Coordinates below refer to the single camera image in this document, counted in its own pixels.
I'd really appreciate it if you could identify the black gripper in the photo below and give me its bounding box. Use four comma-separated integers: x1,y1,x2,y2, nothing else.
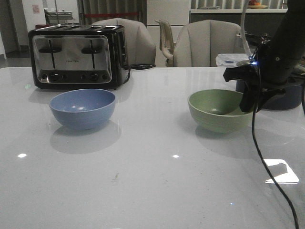
224,42,286,113

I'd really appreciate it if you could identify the green bowl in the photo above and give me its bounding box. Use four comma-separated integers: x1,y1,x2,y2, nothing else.
188,89,253,133

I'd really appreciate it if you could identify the blue bowl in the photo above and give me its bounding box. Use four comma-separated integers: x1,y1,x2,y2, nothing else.
49,89,116,130

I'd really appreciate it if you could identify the dark blue cooking pot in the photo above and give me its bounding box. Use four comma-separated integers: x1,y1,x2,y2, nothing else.
236,81,304,111

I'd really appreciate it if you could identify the clear plastic container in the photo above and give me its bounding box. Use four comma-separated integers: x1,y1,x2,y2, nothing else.
215,53,251,68

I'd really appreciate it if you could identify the grey counter shelf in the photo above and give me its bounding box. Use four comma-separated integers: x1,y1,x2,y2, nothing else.
189,9,287,37

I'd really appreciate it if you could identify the beige armchair right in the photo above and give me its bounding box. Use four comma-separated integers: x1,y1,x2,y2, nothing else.
173,20,244,67

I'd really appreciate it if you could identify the beige armchair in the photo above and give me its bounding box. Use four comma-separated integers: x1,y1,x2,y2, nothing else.
173,20,244,67
93,18,156,65

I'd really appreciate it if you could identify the fruit bowl on counter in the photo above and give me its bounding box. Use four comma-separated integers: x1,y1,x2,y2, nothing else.
247,0,268,9

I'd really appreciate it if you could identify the cream plastic chair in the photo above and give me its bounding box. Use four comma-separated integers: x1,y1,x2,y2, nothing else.
154,19,175,67

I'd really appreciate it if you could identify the white cabinet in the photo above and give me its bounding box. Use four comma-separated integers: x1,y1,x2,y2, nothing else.
147,0,191,67

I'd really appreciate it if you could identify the beige armchair left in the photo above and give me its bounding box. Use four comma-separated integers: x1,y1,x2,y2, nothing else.
93,18,156,65

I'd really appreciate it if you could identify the black chrome four-slot toaster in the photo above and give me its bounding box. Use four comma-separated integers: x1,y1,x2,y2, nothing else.
28,24,129,89

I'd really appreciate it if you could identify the black cable hanging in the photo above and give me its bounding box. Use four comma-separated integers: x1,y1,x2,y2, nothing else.
251,47,300,229

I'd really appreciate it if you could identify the white cable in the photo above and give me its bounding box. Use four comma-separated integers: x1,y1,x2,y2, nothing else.
236,0,254,63

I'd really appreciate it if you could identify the black toaster power cord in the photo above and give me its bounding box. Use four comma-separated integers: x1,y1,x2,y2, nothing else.
122,63,157,85

